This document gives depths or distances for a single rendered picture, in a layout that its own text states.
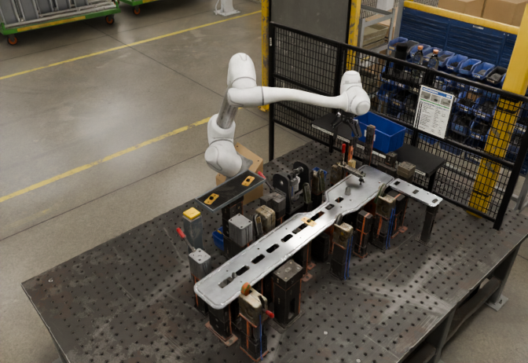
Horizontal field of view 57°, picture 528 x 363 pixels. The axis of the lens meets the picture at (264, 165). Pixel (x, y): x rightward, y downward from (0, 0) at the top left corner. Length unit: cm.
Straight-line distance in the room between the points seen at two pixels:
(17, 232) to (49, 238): 30
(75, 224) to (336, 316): 255
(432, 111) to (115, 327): 212
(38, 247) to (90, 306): 164
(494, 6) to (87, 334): 584
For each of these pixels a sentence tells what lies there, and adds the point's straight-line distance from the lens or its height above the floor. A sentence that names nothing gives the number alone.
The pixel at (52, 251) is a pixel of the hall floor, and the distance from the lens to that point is 418.
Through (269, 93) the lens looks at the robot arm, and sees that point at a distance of 253.
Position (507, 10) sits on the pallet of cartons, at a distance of 679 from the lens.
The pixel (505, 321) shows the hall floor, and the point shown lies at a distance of 374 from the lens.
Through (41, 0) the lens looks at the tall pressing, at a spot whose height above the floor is 50.
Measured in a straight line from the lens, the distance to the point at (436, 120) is 311.
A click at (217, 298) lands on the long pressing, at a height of 100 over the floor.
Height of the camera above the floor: 265
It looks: 34 degrees down
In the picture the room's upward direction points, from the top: straight up
